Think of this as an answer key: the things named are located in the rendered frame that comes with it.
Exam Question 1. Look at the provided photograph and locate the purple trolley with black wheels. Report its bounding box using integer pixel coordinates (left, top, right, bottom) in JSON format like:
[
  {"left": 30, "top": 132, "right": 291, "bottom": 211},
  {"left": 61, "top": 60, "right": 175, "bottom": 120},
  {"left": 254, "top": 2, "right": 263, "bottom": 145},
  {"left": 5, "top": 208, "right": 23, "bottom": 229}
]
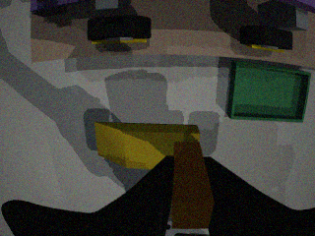
[{"left": 31, "top": 0, "right": 315, "bottom": 54}]

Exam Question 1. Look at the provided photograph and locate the green tray rim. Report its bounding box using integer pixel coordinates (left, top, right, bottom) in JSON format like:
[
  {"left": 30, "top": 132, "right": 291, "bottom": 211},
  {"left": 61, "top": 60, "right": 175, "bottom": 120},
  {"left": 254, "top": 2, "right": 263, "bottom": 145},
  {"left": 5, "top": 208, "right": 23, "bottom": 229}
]
[{"left": 227, "top": 60, "right": 311, "bottom": 123}]

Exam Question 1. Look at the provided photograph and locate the tan wooden ramp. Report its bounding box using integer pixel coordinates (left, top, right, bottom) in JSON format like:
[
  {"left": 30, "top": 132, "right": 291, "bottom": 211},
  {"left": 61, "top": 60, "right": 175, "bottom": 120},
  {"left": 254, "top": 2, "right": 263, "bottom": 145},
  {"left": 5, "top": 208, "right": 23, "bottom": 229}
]
[{"left": 31, "top": 0, "right": 315, "bottom": 68}]

